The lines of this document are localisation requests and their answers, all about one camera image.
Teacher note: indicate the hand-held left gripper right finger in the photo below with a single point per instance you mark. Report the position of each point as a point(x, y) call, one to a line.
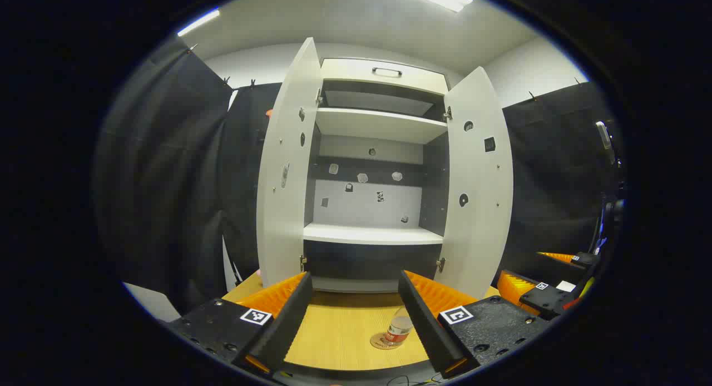
point(423, 319)

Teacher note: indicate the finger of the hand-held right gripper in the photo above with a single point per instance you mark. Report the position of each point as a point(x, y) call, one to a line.
point(584, 259)
point(542, 297)

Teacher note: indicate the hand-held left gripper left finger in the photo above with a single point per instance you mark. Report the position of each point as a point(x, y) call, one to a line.
point(289, 319)

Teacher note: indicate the clear plastic water bottle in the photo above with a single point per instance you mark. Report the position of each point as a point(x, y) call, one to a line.
point(397, 330)

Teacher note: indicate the white cabinet door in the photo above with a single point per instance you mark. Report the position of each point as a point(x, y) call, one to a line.
point(286, 208)
point(478, 236)

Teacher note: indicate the round brown coaster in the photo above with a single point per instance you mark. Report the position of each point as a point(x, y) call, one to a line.
point(378, 342)

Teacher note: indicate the black backdrop cloth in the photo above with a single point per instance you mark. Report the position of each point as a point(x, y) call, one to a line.
point(550, 180)
point(167, 180)

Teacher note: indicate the white cabinet shelf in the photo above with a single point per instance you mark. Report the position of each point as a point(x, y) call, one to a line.
point(367, 234)
point(378, 124)

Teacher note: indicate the white cabinet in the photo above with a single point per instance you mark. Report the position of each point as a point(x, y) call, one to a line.
point(367, 205)

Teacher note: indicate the cream cabinet drawer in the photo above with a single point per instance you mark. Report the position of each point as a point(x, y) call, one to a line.
point(356, 74)

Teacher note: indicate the camera on stand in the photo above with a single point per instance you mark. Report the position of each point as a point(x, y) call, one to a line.
point(603, 135)

